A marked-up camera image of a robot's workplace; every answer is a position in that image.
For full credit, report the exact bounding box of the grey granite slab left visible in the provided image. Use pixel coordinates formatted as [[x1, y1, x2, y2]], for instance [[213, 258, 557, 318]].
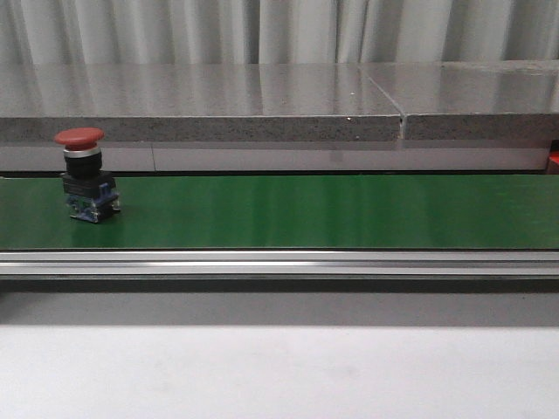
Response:
[[1, 64, 401, 142]]

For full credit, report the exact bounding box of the grey granite slab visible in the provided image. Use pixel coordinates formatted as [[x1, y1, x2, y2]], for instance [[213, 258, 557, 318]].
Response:
[[1, 64, 401, 142], [360, 60, 558, 148]]

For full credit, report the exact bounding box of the green conveyor belt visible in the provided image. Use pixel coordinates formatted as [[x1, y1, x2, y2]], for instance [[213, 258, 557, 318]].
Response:
[[1, 175, 558, 250]]

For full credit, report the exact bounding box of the grey granite slab right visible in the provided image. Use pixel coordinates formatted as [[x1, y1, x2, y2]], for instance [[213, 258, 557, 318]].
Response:
[[360, 60, 558, 148]]

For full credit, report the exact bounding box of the red plastic tray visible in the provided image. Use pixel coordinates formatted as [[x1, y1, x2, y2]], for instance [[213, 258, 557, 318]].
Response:
[[545, 151, 559, 175]]

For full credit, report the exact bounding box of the grey pleated curtain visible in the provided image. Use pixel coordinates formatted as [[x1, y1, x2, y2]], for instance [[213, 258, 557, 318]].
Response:
[[1, 1, 558, 65]]

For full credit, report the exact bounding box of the aluminium conveyor frame rail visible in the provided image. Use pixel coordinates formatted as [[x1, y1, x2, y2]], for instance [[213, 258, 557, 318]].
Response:
[[1, 250, 558, 278]]

